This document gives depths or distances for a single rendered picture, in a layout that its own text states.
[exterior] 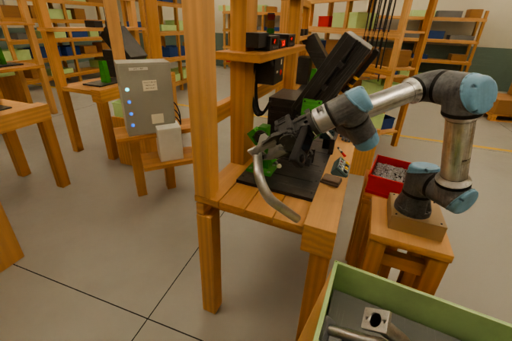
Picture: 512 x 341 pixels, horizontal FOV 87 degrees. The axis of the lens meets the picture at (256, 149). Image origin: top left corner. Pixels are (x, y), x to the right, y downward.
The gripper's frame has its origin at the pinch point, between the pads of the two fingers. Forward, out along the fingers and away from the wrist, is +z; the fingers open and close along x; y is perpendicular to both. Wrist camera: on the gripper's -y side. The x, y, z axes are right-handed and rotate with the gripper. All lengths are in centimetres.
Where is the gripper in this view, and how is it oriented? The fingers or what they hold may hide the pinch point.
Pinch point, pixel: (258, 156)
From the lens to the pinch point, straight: 84.1
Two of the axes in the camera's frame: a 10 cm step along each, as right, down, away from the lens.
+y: -0.5, -7.2, 6.9
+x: -5.6, -5.5, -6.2
